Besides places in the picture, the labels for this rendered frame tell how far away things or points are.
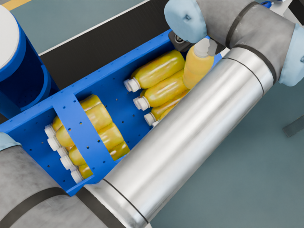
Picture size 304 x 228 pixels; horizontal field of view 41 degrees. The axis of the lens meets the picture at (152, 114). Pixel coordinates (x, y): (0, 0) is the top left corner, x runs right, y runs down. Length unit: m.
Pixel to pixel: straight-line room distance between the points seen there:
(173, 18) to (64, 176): 0.83
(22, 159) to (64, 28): 2.09
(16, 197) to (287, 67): 0.36
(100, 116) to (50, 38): 1.48
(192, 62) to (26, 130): 0.60
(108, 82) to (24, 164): 0.83
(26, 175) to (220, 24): 0.32
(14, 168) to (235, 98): 0.27
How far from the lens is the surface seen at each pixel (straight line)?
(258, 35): 0.55
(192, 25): 0.58
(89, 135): 1.06
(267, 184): 2.38
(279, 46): 0.55
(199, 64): 0.95
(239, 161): 2.35
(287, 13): 1.58
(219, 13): 0.58
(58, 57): 2.33
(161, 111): 1.27
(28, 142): 1.33
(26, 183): 0.48
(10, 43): 1.41
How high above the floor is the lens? 2.26
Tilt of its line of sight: 75 degrees down
